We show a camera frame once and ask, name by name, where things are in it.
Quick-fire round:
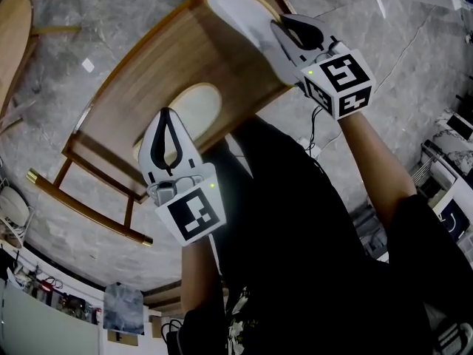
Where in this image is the brown wooden step frame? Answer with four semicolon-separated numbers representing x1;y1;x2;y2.
142;280;184;316

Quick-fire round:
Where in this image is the white slipper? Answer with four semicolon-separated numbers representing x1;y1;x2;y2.
203;0;296;87

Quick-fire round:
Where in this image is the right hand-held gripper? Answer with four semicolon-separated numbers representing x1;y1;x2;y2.
270;13;374;121

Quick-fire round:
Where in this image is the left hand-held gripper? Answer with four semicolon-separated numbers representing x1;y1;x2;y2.
138;108;227;247

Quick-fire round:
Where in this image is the chrome wire rack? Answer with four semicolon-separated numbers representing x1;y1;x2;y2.
409;141;444;199

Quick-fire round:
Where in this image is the white floor cable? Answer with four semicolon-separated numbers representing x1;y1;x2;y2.
372;4;440;92

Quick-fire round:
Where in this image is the person's left forearm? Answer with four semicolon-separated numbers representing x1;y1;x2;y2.
180;234;222;312

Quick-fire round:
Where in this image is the cardboard piece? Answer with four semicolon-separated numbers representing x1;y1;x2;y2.
106;329;140;347

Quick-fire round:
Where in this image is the black cable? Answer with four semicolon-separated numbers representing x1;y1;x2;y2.
308;105;324;158

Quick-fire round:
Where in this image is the grey backpack strap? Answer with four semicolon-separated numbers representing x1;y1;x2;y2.
434;319;473;355

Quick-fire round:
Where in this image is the white marbled cabinet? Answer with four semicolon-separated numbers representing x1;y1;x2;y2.
434;107;473;151

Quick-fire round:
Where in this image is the white slipper sole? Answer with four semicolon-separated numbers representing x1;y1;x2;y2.
132;82;222;155

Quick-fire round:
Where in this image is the woven round basket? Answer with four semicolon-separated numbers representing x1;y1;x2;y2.
0;218;27;250

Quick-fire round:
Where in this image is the oval wooden table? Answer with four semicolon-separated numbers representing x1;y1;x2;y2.
0;0;82;132

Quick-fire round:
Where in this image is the wooden tiered rack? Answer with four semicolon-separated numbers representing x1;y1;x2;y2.
25;0;296;247

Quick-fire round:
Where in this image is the white round basket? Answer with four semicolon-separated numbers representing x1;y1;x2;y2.
0;186;30;217

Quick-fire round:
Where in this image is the person's black clothing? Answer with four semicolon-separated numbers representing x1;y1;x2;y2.
166;116;473;355

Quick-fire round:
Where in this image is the blue-grey marbled panel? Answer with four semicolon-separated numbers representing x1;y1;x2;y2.
103;282;145;336

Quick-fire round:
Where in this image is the person's right forearm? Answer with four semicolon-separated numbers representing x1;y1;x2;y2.
338;115;418;232

